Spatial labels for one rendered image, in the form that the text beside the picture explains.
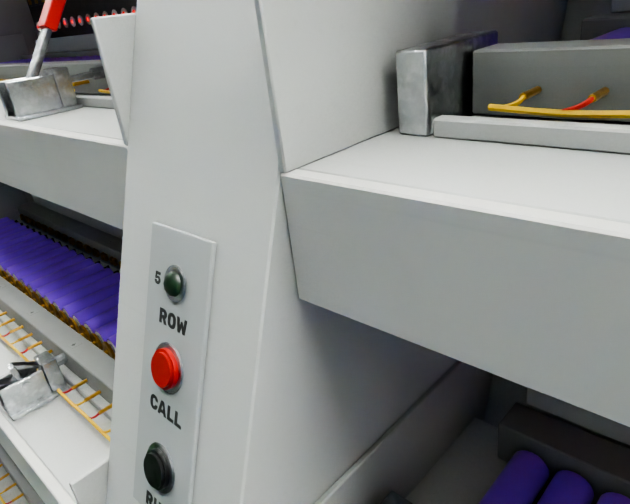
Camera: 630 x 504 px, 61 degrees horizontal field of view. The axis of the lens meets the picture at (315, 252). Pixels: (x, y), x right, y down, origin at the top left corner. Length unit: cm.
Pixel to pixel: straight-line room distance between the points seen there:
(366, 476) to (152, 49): 20
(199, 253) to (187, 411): 6
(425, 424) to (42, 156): 25
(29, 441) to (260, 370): 25
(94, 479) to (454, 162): 22
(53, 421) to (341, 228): 30
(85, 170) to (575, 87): 22
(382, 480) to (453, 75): 18
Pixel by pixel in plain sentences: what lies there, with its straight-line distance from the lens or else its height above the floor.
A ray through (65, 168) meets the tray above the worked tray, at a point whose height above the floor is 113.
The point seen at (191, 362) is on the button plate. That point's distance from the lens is 21.
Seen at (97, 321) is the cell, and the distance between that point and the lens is 47.
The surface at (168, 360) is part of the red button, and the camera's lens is 21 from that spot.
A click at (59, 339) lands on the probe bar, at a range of 45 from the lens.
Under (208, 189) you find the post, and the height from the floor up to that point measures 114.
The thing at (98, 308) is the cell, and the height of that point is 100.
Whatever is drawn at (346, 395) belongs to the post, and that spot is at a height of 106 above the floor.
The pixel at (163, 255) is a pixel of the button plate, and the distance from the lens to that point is 21.
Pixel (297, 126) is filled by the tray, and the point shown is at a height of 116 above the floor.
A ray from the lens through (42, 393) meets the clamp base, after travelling 43.
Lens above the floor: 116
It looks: 11 degrees down
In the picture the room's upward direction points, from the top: 7 degrees clockwise
